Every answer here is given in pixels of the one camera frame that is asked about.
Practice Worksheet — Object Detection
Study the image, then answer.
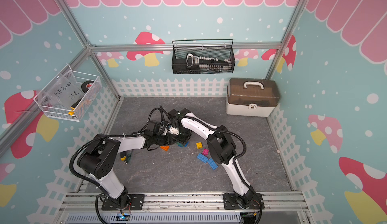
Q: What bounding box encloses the white storage box brown lid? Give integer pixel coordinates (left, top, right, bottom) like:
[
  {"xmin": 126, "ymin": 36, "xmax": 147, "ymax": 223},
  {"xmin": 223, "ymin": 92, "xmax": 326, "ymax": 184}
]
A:
[{"xmin": 226, "ymin": 78, "xmax": 280, "ymax": 117}]

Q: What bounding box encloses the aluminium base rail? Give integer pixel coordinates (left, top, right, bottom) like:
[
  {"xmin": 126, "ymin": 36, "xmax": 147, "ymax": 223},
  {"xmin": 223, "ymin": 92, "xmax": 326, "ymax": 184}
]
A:
[{"xmin": 54, "ymin": 191, "xmax": 314, "ymax": 224}]

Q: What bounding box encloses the white wire wall basket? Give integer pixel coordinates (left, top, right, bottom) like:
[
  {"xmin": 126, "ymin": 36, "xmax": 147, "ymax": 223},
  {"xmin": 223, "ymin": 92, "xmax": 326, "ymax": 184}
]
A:
[{"xmin": 33, "ymin": 65, "xmax": 102, "ymax": 122}]

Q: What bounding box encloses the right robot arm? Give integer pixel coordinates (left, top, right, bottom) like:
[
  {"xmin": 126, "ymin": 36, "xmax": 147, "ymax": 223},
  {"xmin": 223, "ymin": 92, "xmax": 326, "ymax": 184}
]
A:
[{"xmin": 160, "ymin": 107, "xmax": 264, "ymax": 212}]

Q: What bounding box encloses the black tape roll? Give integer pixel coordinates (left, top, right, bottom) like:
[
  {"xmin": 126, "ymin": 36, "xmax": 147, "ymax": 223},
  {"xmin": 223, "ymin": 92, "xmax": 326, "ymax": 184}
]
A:
[{"xmin": 81, "ymin": 80, "xmax": 94, "ymax": 93}]

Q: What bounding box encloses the light blue lego brick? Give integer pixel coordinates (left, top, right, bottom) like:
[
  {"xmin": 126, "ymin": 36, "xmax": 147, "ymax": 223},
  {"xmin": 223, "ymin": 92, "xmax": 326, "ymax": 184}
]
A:
[
  {"xmin": 207, "ymin": 158, "xmax": 218, "ymax": 170},
  {"xmin": 197, "ymin": 153, "xmax": 208, "ymax": 163}
]

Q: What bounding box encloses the socket set tool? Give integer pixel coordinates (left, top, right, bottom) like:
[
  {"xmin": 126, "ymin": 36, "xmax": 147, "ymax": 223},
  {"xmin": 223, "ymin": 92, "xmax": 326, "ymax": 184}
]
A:
[{"xmin": 184, "ymin": 53, "xmax": 233, "ymax": 73}]

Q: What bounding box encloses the black wire wall basket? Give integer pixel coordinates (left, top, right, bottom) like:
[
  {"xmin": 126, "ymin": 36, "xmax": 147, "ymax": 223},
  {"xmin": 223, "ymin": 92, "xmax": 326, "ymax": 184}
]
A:
[{"xmin": 171, "ymin": 39, "xmax": 235, "ymax": 74}]

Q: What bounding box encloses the orange lego brick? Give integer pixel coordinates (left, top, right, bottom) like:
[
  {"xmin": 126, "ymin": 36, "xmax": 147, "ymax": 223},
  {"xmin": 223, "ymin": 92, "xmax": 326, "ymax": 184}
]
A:
[{"xmin": 160, "ymin": 146, "xmax": 170, "ymax": 151}]

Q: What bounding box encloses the yellow lego brick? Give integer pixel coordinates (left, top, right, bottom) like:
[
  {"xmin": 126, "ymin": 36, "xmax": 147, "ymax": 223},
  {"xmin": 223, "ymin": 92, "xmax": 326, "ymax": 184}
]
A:
[{"xmin": 196, "ymin": 142, "xmax": 203, "ymax": 149}]

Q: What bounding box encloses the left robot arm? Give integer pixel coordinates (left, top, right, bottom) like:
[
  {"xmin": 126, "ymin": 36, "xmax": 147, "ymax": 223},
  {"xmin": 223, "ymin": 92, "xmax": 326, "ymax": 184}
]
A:
[{"xmin": 69, "ymin": 107, "xmax": 182, "ymax": 211}]

